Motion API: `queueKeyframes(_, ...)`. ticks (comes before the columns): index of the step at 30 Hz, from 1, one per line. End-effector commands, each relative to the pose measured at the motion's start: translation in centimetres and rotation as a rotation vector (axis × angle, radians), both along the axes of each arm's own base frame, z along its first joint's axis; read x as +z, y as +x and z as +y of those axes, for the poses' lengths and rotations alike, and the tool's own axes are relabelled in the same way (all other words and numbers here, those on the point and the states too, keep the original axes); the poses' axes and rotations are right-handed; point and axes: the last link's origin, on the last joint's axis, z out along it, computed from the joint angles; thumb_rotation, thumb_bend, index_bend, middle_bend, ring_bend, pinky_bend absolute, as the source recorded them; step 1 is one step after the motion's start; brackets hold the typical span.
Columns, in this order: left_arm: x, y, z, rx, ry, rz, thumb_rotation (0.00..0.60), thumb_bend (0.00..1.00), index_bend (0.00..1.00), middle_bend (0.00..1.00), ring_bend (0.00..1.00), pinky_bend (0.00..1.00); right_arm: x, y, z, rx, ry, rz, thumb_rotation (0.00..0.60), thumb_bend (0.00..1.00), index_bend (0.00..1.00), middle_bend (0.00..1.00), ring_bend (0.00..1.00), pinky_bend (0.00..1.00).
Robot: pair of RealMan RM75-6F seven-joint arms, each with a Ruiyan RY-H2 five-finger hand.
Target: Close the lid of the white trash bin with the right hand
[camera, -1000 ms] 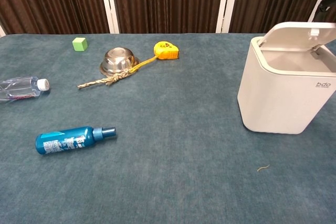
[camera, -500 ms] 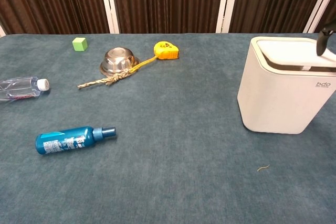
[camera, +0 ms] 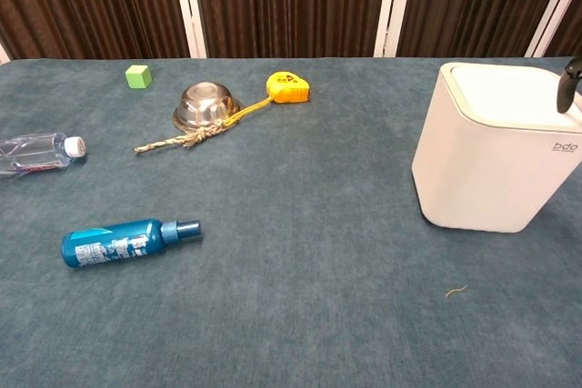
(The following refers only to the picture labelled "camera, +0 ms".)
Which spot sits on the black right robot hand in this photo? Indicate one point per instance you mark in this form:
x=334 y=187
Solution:
x=566 y=88

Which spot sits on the white plastic trash bin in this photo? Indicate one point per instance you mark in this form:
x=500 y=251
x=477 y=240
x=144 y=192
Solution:
x=482 y=170

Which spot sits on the brown pleated screen panel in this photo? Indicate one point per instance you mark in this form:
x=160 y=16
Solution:
x=570 y=20
x=291 y=2
x=91 y=2
x=468 y=2

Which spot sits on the small yellowish thread scrap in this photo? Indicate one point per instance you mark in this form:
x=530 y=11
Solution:
x=455 y=291

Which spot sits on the yellow tape measure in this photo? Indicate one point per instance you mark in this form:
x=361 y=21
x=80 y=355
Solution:
x=288 y=88

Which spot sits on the teal velvet tablecloth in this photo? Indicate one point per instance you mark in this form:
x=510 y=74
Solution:
x=291 y=297

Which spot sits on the stainless steel bowl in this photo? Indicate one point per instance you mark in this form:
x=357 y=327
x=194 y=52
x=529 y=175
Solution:
x=204 y=104

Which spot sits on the green cube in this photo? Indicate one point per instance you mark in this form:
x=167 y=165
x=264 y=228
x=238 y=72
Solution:
x=137 y=76

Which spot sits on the blue spray bottle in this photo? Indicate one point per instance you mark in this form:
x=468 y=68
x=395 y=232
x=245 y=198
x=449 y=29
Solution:
x=113 y=242

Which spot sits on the clear plastic water bottle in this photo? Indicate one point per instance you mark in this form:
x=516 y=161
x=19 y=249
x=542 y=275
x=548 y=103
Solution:
x=32 y=154

